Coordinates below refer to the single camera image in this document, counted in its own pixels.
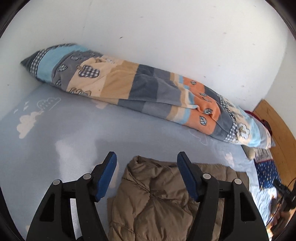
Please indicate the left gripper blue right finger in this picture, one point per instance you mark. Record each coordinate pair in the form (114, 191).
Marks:
(192, 176)

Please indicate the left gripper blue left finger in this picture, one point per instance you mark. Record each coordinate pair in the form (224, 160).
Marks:
(104, 175)

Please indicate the brown quilted hooded jacket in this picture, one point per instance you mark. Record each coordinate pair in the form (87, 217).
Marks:
(151, 203)

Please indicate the navy star pattern pillow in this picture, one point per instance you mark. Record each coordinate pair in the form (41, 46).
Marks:
(266, 172)

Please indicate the wooden headboard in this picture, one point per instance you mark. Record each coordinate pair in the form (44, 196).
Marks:
(284, 150)

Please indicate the grey printed pillow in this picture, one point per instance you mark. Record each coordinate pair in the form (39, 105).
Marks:
(262, 155)

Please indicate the beige small pillow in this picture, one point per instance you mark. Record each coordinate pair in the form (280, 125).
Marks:
(250, 152)

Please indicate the light blue cloud bedsheet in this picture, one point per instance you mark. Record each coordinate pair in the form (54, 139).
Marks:
(54, 135)

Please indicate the dark red garment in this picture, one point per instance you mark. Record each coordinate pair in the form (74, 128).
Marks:
(264, 122)

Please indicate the patchwork rolled quilt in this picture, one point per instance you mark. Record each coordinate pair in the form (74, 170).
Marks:
(153, 91)

